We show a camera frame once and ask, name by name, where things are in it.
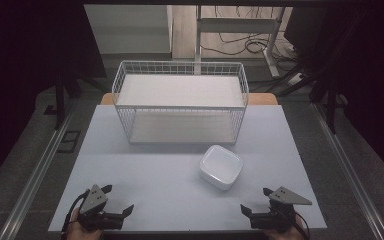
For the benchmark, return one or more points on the black rectangular floor frame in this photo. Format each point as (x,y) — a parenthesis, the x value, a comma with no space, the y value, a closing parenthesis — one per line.
(68,141)

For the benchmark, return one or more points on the white cabinet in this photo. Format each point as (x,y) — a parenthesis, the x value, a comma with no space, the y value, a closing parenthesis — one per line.
(130,30)

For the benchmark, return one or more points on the black metal stand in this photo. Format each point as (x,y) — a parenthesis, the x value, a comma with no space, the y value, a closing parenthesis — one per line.
(60,100)
(330,103)

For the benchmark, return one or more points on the person's left hand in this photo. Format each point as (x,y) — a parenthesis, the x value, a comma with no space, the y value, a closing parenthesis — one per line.
(80,231)

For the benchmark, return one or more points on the white power strip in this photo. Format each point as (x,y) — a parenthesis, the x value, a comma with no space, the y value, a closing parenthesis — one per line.
(295,79)

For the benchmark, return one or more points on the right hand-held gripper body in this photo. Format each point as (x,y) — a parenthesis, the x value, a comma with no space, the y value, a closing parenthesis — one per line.
(276,213)

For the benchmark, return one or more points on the metal floor rail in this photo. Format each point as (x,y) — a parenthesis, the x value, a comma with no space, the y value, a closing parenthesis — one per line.
(350,173)
(35,173)

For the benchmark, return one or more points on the white square bowl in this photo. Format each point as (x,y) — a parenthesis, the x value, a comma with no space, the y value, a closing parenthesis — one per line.
(220,166)

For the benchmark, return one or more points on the person's right hand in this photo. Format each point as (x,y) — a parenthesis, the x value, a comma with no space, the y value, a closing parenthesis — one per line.
(285,235)

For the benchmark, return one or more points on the white metal desk frame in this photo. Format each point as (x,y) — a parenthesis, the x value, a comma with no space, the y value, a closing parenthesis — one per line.
(236,25)

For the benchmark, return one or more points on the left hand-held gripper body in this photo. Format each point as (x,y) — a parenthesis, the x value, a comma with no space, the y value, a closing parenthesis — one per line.
(93,200)

